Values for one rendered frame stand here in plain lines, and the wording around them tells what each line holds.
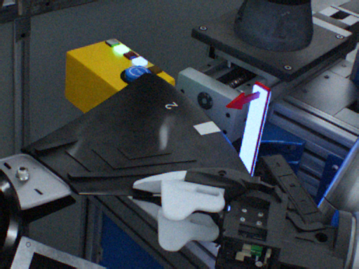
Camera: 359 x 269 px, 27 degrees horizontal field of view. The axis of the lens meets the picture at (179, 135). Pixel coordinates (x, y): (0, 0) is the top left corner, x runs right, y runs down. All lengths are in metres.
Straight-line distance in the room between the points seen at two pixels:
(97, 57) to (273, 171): 0.50
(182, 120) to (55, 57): 0.83
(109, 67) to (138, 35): 0.63
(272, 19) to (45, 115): 0.62
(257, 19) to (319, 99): 0.20
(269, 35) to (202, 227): 0.67
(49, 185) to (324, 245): 0.27
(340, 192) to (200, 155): 0.16
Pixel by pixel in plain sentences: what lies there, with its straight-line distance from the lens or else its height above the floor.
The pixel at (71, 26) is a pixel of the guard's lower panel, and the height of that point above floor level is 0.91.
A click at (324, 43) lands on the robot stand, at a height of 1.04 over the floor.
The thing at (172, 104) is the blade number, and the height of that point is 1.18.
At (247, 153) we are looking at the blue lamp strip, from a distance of 0.98.
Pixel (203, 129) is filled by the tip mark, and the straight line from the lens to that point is 0.86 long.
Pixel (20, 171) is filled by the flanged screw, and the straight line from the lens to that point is 0.72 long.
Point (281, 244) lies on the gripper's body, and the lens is 0.69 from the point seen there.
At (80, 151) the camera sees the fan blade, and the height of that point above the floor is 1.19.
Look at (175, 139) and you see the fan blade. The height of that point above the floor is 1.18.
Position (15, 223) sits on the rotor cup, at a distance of 0.66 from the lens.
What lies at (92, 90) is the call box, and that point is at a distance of 1.17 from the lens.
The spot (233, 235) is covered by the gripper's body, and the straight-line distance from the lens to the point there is 0.67.
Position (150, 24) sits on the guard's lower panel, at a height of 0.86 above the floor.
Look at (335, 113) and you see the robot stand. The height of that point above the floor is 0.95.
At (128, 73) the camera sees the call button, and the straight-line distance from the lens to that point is 1.13.
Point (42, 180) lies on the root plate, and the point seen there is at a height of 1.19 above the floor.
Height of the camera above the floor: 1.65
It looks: 34 degrees down
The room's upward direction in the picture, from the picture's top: 8 degrees clockwise
